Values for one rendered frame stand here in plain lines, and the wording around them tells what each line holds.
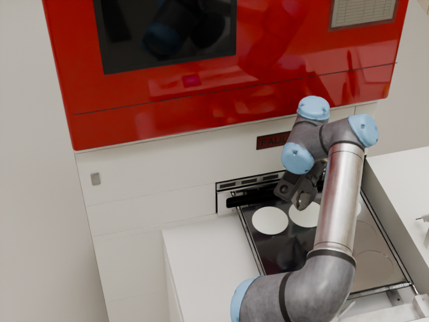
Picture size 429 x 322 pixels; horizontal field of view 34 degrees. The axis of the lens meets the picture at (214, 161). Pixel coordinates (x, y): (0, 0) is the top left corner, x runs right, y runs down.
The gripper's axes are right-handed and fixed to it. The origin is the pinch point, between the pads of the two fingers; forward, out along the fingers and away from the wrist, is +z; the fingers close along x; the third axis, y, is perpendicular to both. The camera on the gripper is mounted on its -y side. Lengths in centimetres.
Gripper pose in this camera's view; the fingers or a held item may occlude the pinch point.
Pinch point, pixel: (298, 208)
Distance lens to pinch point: 187.6
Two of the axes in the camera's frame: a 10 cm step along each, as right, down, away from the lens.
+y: 5.8, -5.8, 5.8
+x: -8.2, -4.0, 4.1
